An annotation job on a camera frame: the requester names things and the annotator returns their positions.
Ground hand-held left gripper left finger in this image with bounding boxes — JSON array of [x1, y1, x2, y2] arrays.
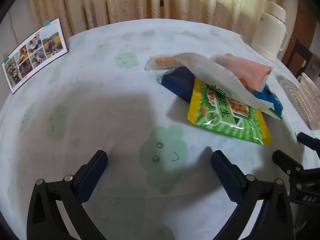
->
[[26, 150, 108, 240]]

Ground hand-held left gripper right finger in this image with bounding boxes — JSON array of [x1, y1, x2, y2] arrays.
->
[[211, 150, 295, 240]]

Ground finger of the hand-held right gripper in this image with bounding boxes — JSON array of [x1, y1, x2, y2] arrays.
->
[[272, 150, 304, 180], [296, 131, 320, 157]]

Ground white plastic basket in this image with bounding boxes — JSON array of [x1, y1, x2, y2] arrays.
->
[[295, 72, 320, 130]]

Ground green peanut snack packet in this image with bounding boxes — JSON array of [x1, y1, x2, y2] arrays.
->
[[186, 77, 273, 146]]

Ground bright blue snack packet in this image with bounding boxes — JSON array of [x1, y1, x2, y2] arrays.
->
[[252, 84, 284, 117]]

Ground pink snack packet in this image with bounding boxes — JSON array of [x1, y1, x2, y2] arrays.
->
[[210, 54, 275, 92]]

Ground dark blue snack packet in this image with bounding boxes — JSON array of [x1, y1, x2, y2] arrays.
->
[[156, 66, 198, 104]]

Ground long white snack packet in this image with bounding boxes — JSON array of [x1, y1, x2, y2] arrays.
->
[[175, 52, 283, 119]]

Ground grey fur chair cover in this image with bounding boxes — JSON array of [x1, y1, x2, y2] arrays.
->
[[305, 55, 320, 77]]

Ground dark wooden chair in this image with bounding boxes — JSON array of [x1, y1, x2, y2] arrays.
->
[[282, 37, 314, 78]]

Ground brown wooden door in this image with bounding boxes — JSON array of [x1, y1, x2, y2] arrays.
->
[[284, 10, 317, 63]]

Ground white thermos jug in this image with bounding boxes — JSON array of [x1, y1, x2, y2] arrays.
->
[[250, 1, 289, 63]]

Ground photo collage board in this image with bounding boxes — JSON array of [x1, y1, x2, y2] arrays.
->
[[2, 17, 69, 95]]

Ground beige curtain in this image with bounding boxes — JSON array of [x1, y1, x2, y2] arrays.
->
[[29, 0, 300, 34]]

